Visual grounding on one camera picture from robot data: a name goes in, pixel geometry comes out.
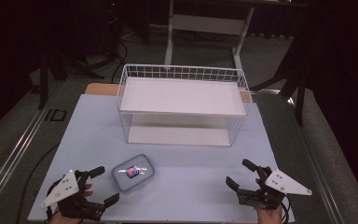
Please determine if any clear plastic container blue lid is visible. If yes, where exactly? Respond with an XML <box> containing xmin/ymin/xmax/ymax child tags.
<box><xmin>111</xmin><ymin>153</ymin><xmax>156</xmax><ymax>194</ymax></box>

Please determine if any white wire shelf rack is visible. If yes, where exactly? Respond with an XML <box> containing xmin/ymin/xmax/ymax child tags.
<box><xmin>116</xmin><ymin>63</ymin><xmax>252</xmax><ymax>147</ymax></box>

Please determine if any person's left hand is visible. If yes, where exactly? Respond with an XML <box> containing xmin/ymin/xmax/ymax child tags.
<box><xmin>48</xmin><ymin>182</ymin><xmax>94</xmax><ymax>224</ymax></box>

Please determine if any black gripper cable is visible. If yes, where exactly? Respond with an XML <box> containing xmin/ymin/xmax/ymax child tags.
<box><xmin>44</xmin><ymin>181</ymin><xmax>61</xmax><ymax>224</ymax></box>
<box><xmin>279</xmin><ymin>193</ymin><xmax>292</xmax><ymax>224</ymax></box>

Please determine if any black stand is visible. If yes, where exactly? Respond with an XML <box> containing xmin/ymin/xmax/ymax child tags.
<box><xmin>36</xmin><ymin>46</ymin><xmax>106</xmax><ymax>110</ymax></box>
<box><xmin>249</xmin><ymin>31</ymin><xmax>312</xmax><ymax>127</ymax></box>

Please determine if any light blue table mat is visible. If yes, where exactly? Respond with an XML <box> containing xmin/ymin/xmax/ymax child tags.
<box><xmin>27</xmin><ymin>93</ymin><xmax>296</xmax><ymax>224</ymax></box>

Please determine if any white metal table frame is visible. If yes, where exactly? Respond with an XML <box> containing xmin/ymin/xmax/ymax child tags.
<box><xmin>163</xmin><ymin>0</ymin><xmax>256</xmax><ymax>71</ymax></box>

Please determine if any small red and blue packet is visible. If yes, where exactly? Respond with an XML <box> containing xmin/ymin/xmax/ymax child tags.
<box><xmin>125</xmin><ymin>165</ymin><xmax>140</xmax><ymax>180</ymax></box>

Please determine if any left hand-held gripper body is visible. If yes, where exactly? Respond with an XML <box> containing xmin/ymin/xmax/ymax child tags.
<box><xmin>40</xmin><ymin>169</ymin><xmax>107</xmax><ymax>222</ymax></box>

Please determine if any person's right hand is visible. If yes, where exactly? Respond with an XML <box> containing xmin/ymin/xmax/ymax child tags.
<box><xmin>254</xmin><ymin>177</ymin><xmax>284</xmax><ymax>224</ymax></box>

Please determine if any metal floor rail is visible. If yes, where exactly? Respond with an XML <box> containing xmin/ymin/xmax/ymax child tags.
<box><xmin>0</xmin><ymin>81</ymin><xmax>63</xmax><ymax>214</ymax></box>
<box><xmin>286</xmin><ymin>96</ymin><xmax>347</xmax><ymax>224</ymax></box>

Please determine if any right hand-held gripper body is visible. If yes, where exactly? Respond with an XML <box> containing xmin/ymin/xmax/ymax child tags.
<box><xmin>237</xmin><ymin>165</ymin><xmax>313</xmax><ymax>210</ymax></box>

